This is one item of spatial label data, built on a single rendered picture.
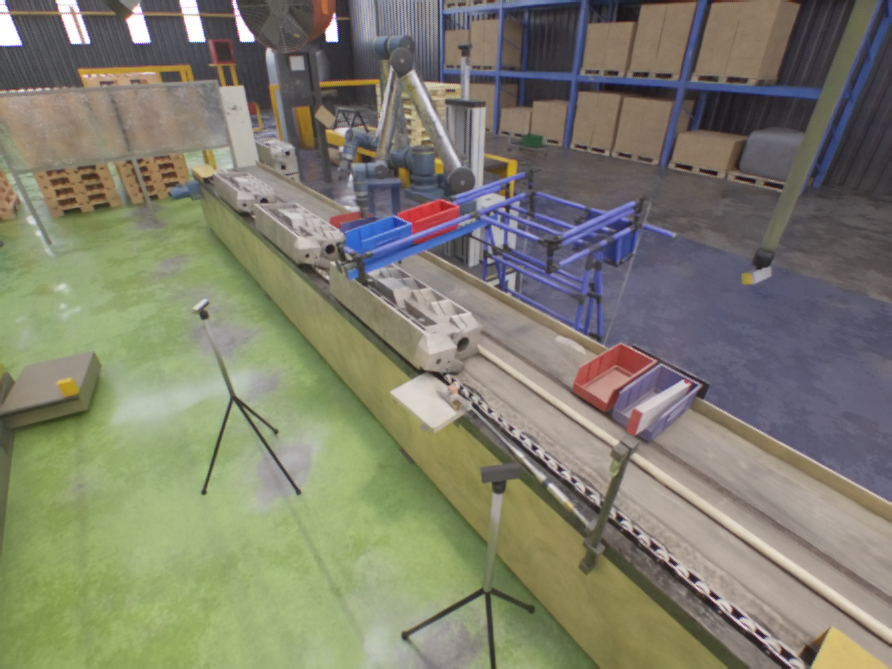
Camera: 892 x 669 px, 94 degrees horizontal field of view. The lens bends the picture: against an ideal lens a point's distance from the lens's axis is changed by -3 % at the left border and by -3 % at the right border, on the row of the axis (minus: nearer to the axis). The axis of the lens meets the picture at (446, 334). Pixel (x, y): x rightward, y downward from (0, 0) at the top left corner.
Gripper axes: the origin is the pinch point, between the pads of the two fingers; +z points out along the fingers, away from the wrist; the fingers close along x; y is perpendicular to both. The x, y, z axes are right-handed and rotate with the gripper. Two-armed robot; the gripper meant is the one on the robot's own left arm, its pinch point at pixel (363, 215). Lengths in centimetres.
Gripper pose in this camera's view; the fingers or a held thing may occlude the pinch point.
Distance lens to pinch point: 353.6
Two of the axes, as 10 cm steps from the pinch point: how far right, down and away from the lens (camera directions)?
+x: 6.1, 4.4, -6.6
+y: -7.9, 3.3, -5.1
